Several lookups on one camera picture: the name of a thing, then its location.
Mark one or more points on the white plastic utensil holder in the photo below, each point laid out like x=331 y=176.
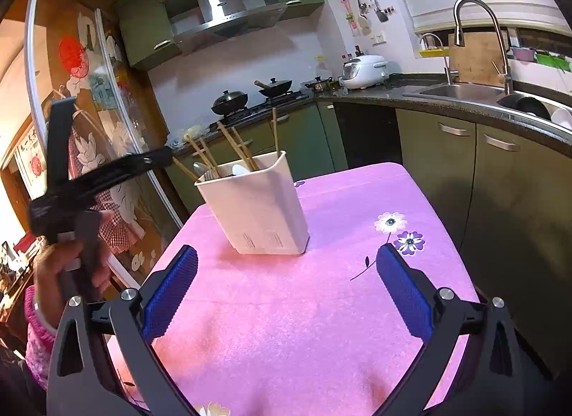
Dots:
x=259 y=211

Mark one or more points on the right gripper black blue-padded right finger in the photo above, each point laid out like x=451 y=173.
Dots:
x=488 y=380

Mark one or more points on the black pan with handle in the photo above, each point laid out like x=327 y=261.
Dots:
x=274 y=88

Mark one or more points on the person's left hand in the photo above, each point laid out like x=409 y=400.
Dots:
x=52 y=261

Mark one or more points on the steel sink basin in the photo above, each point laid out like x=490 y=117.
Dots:
x=463 y=92

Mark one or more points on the glass sliding door floral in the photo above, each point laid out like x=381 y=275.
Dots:
x=71 y=51

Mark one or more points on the wooden cutting board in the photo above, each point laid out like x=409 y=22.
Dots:
x=479 y=61

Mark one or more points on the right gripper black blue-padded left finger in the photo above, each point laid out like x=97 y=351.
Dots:
x=82 y=377

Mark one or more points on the pink floral tablecloth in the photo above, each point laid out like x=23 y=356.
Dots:
x=316 y=334

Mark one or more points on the steel kitchen faucet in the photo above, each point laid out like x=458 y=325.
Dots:
x=467 y=6

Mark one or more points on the black wok with lid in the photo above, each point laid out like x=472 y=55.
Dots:
x=229 y=103

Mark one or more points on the small black pot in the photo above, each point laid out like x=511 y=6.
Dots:
x=319 y=85

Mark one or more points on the white ceramic spoon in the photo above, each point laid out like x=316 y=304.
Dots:
x=239 y=170

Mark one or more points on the small steel faucet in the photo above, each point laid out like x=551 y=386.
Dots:
x=450 y=73

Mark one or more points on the hanging black spatula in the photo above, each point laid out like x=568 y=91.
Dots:
x=380 y=13

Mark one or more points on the white rice cooker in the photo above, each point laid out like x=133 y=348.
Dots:
x=364 y=71

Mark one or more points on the steel range hood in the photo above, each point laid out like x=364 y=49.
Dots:
x=198 y=24

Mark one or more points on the black-handled fork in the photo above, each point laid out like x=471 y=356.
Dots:
x=201 y=170

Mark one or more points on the pink knitted sleeve forearm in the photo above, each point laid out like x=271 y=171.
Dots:
x=40 y=339

